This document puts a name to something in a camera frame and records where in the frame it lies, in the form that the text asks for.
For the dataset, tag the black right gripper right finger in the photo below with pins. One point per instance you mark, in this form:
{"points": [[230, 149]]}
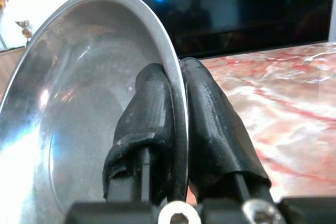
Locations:
{"points": [[212, 124]]}

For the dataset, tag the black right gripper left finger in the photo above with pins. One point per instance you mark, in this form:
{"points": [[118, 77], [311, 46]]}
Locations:
{"points": [[147, 113]]}

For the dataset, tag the round stainless steel plate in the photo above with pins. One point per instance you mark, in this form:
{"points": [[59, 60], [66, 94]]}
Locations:
{"points": [[78, 90]]}

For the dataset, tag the black flat screen television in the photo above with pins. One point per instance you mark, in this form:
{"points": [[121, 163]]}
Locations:
{"points": [[249, 11]]}

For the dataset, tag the brown wooden cabinet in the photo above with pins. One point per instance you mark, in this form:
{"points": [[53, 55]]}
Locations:
{"points": [[10, 66]]}

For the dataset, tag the dried flower decoration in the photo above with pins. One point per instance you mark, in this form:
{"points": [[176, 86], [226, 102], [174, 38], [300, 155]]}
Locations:
{"points": [[25, 28]]}

